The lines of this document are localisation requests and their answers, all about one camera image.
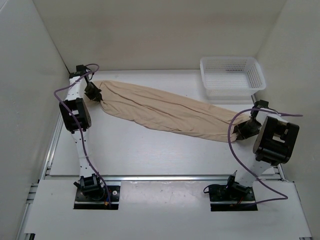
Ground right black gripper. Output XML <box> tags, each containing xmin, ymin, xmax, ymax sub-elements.
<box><xmin>233</xmin><ymin>118</ymin><xmax>262</xmax><ymax>141</ymax></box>

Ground beige trousers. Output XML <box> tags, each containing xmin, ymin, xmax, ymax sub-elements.
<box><xmin>94</xmin><ymin>80</ymin><xmax>250</xmax><ymax>143</ymax></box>

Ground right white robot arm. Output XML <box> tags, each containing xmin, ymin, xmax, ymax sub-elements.
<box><xmin>224</xmin><ymin>100</ymin><xmax>300</xmax><ymax>200</ymax></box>

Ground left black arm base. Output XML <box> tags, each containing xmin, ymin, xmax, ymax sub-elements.
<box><xmin>73</xmin><ymin>184</ymin><xmax>121</xmax><ymax>211</ymax></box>

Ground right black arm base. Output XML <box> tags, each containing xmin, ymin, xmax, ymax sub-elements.
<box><xmin>203</xmin><ymin>184</ymin><xmax>258</xmax><ymax>212</ymax></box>

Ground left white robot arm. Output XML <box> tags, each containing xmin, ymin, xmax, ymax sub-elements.
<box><xmin>54</xmin><ymin>64</ymin><xmax>106</xmax><ymax>201</ymax></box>

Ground white plastic basket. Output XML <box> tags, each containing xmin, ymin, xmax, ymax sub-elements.
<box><xmin>200</xmin><ymin>56</ymin><xmax>266</xmax><ymax>98</ymax></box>

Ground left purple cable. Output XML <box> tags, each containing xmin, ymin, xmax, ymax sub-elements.
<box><xmin>53</xmin><ymin>63</ymin><xmax>112</xmax><ymax>210</ymax></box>

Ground purple cable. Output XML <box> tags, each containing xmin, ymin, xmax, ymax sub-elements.
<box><xmin>53</xmin><ymin>63</ymin><xmax>112</xmax><ymax>210</ymax></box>
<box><xmin>227</xmin><ymin>107</ymin><xmax>304</xmax><ymax>204</ymax></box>

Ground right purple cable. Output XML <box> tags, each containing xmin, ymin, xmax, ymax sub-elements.
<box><xmin>227</xmin><ymin>107</ymin><xmax>304</xmax><ymax>204</ymax></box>

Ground aluminium rail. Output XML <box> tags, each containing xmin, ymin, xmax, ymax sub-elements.
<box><xmin>17</xmin><ymin>114</ymin><xmax>296</xmax><ymax>240</ymax></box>

